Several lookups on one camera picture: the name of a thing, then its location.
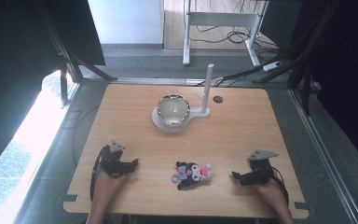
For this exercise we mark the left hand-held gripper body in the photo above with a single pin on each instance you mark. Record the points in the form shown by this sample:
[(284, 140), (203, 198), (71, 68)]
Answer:
[(112, 163)]

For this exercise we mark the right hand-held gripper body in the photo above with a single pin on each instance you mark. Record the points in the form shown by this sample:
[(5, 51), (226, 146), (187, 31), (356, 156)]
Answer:
[(261, 168)]

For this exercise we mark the black and pink plush toy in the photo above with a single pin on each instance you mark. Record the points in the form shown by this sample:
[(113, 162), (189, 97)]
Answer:
[(192, 174)]

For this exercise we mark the person's left hand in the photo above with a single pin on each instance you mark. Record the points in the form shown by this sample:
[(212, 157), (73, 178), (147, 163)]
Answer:
[(111, 180)]

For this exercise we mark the person's right hand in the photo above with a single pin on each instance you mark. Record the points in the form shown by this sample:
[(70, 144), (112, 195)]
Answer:
[(269, 188)]

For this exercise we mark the wooden table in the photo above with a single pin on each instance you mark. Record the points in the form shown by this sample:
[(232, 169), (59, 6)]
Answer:
[(230, 137)]

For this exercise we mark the shiny metal bowl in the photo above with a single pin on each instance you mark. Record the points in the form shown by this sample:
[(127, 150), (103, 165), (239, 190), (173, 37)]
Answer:
[(173, 110)]

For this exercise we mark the white stand with pole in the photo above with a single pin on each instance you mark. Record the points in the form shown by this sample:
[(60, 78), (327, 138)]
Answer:
[(205, 93)]

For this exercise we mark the white power strip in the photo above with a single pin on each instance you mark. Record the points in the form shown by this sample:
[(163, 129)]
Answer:
[(271, 66)]

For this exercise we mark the black metal stand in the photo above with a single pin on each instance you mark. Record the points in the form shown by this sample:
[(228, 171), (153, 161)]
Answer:
[(301, 71), (74, 67)]

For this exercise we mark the white metal desk frame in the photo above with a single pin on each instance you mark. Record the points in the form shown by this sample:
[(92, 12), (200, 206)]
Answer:
[(220, 19)]

